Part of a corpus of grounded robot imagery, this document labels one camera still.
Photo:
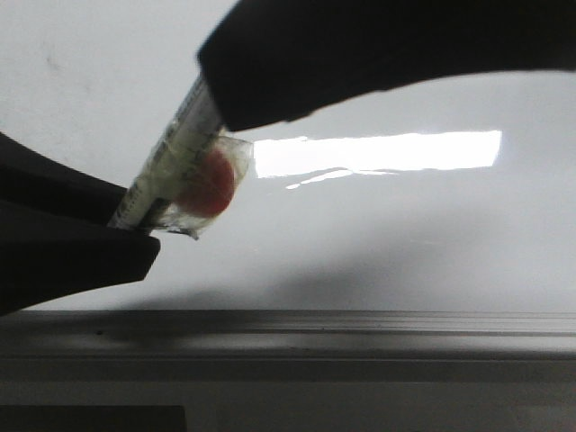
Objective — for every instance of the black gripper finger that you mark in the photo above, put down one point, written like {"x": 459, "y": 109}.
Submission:
{"x": 279, "y": 61}
{"x": 55, "y": 240}

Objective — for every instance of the white whiteboard marker pen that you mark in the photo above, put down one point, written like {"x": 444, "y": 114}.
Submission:
{"x": 187, "y": 136}

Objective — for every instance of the red magnet taped to marker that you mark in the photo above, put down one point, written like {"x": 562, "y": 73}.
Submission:
{"x": 193, "y": 199}

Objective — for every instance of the white whiteboard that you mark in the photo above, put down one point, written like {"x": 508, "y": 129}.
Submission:
{"x": 451, "y": 195}

